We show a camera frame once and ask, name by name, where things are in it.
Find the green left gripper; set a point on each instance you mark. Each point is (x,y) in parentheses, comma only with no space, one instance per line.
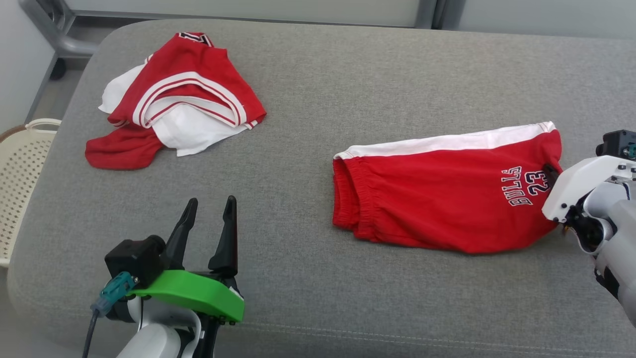
(198,293)

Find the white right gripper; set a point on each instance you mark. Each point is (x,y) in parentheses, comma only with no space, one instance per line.
(579,184)

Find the red shorts with white stripe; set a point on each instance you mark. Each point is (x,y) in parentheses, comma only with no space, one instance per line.
(437,199)

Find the red jersey with white sleeves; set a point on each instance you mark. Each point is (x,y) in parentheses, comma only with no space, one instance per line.
(194,59)

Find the grey fabric sofa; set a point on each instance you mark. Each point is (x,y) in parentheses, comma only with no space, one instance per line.
(298,124)

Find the cream plastic laundry basket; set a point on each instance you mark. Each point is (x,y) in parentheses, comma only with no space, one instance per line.
(22,189)

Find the black caster wheel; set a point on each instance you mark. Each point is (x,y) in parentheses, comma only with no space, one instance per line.
(58,69)

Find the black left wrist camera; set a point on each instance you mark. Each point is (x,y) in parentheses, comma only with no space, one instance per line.
(134,258)

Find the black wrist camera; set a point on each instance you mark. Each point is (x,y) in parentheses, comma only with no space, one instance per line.
(134,258)
(616,144)

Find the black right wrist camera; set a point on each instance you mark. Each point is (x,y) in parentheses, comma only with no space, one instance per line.
(616,144)

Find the grey partition joint post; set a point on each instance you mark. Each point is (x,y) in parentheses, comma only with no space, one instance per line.
(427,12)

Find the grey metal partition frame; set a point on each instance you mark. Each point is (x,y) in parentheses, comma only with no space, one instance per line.
(69,47)

